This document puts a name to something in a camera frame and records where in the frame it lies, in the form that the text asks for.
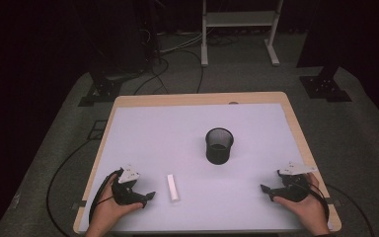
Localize person's right hand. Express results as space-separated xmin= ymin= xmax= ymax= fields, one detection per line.
xmin=272 ymin=173 xmax=331 ymax=237

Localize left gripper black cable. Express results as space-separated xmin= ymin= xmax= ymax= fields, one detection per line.
xmin=88 ymin=168 xmax=124 ymax=228

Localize black stand base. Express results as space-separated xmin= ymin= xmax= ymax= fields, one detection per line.
xmin=298 ymin=64 xmax=353 ymax=104
xmin=77 ymin=58 xmax=126 ymax=108

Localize black mesh pen holder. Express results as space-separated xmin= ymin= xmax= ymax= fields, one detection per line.
xmin=204 ymin=126 xmax=235 ymax=166

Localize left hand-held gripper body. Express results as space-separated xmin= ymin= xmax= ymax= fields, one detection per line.
xmin=112 ymin=163 xmax=148 ymax=208

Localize black floor cable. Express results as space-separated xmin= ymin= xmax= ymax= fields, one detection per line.
xmin=176 ymin=48 xmax=205 ymax=95
xmin=132 ymin=56 xmax=171 ymax=97
xmin=45 ymin=139 xmax=95 ymax=237
xmin=325 ymin=183 xmax=376 ymax=237

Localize white stick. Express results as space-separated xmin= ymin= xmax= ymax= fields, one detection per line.
xmin=166 ymin=174 xmax=181 ymax=202

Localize white metal stand frame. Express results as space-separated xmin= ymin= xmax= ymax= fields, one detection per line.
xmin=200 ymin=0 xmax=285 ymax=68

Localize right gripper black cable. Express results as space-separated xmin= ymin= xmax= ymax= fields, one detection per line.
xmin=295 ymin=179 xmax=331 ymax=222

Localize wooden table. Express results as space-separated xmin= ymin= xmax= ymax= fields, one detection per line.
xmin=72 ymin=91 xmax=342 ymax=235

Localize white table mat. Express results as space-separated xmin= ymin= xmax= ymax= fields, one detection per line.
xmin=78 ymin=103 xmax=334 ymax=233

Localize white floor cables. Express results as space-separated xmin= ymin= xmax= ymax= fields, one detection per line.
xmin=157 ymin=31 xmax=206 ymax=55

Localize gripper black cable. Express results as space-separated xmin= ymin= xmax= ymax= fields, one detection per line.
xmin=88 ymin=168 xmax=124 ymax=228
xmin=295 ymin=179 xmax=331 ymax=222

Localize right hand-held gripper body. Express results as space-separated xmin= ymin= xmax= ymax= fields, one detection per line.
xmin=270 ymin=161 xmax=319 ymax=203

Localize person's left hand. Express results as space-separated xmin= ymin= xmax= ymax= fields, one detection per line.
xmin=85 ymin=174 xmax=144 ymax=237

